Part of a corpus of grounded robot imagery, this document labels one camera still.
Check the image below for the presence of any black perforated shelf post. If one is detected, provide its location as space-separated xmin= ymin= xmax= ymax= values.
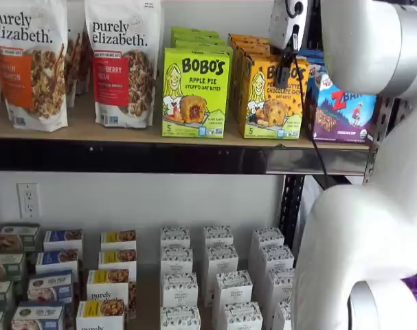
xmin=280 ymin=174 xmax=306 ymax=250

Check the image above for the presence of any orange Bobo's peanut butter box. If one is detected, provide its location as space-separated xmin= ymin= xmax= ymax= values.
xmin=238 ymin=54 xmax=311 ymax=140
xmin=227 ymin=32 xmax=271 ymax=44
xmin=234 ymin=45 xmax=282 ymax=63
xmin=229 ymin=38 xmax=273 ymax=52

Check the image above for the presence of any white floral print box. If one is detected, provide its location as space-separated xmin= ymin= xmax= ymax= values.
xmin=203 ymin=225 xmax=234 ymax=249
xmin=221 ymin=302 xmax=264 ymax=330
xmin=272 ymin=301 xmax=293 ymax=330
xmin=267 ymin=267 xmax=295 ymax=304
xmin=259 ymin=244 xmax=295 ymax=276
xmin=203 ymin=244 xmax=240 ymax=307
xmin=160 ymin=272 xmax=199 ymax=308
xmin=212 ymin=269 xmax=254 ymax=322
xmin=159 ymin=225 xmax=192 ymax=250
xmin=160 ymin=245 xmax=194 ymax=276
xmin=247 ymin=226 xmax=286 ymax=273
xmin=159 ymin=305 xmax=202 ymax=330

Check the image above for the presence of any black metal shelf beam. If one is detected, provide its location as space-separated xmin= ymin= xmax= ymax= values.
xmin=0 ymin=137 xmax=378 ymax=177

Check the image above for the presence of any grey perforated shelf post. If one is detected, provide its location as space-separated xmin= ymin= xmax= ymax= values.
xmin=363 ymin=96 xmax=414 ymax=184

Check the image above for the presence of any white patterned-top cartons group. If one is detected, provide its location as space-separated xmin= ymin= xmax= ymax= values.
xmin=127 ymin=263 xmax=216 ymax=330

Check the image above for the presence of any thin black cable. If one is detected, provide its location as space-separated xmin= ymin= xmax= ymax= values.
xmin=292 ymin=56 xmax=333 ymax=190

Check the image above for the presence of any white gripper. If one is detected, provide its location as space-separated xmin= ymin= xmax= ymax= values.
xmin=267 ymin=0 xmax=311 ymax=89

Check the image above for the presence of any wooden shelf board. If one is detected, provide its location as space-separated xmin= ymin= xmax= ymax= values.
xmin=0 ymin=91 xmax=372 ymax=151

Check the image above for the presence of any orange label granola bag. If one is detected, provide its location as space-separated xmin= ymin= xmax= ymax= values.
xmin=65 ymin=0 xmax=82 ymax=108
xmin=0 ymin=0 xmax=69 ymax=133

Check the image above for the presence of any white wall outlet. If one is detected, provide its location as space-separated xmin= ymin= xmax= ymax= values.
xmin=16 ymin=182 xmax=41 ymax=221

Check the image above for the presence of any blue label granola box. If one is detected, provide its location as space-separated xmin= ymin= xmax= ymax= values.
xmin=43 ymin=229 xmax=84 ymax=256
xmin=26 ymin=269 xmax=74 ymax=305
xmin=11 ymin=301 xmax=66 ymax=330
xmin=35 ymin=248 xmax=80 ymax=276

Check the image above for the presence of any yellow label granola box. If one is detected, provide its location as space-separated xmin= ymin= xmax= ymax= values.
xmin=75 ymin=298 xmax=126 ymax=330
xmin=100 ymin=230 xmax=138 ymax=252
xmin=86 ymin=268 xmax=137 ymax=319
xmin=98 ymin=249 xmax=138 ymax=276

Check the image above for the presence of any green Bobo's apple pie box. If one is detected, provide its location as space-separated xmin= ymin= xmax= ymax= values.
xmin=170 ymin=26 xmax=221 ymax=39
xmin=170 ymin=33 xmax=227 ymax=44
xmin=172 ymin=40 xmax=231 ymax=50
xmin=161 ymin=47 xmax=234 ymax=140

